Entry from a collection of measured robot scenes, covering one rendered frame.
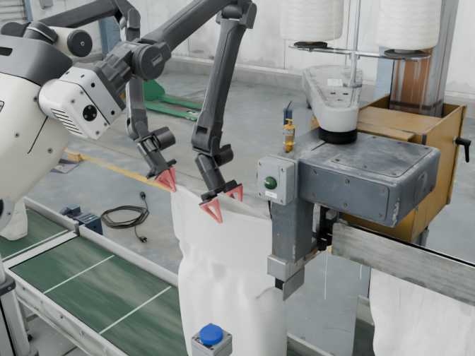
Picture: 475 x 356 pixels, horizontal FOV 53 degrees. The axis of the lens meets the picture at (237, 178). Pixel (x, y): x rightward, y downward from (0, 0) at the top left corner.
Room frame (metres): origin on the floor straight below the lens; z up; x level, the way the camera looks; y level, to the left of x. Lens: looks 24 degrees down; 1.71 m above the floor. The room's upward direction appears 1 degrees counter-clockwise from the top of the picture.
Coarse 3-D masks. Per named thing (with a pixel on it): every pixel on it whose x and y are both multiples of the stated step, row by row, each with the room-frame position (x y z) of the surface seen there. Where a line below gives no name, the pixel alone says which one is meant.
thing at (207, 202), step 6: (204, 198) 1.27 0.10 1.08; (210, 198) 1.25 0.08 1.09; (216, 198) 1.24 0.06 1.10; (204, 204) 1.24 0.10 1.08; (210, 204) 1.23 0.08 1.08; (216, 204) 1.23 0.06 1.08; (204, 210) 1.25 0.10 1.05; (210, 210) 1.25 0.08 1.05; (216, 210) 1.23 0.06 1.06; (216, 216) 1.24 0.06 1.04
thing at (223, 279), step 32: (192, 192) 1.40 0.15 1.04; (192, 224) 1.38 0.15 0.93; (224, 224) 1.25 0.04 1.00; (256, 224) 1.20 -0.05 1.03; (192, 256) 1.35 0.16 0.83; (224, 256) 1.26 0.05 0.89; (256, 256) 1.20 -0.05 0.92; (192, 288) 1.29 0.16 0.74; (224, 288) 1.20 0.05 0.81; (256, 288) 1.17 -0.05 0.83; (192, 320) 1.30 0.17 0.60; (224, 320) 1.18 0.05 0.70; (256, 320) 1.13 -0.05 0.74; (256, 352) 1.12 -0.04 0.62
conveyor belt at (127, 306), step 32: (64, 256) 2.06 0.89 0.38; (96, 256) 2.05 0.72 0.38; (64, 288) 1.80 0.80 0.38; (96, 288) 1.79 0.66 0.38; (128, 288) 1.78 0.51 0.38; (160, 288) 1.78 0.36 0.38; (96, 320) 1.57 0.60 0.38; (128, 320) 1.57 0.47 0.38; (160, 320) 1.57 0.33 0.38; (128, 352) 1.39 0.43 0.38; (160, 352) 1.38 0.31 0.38; (288, 352) 1.37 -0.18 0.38
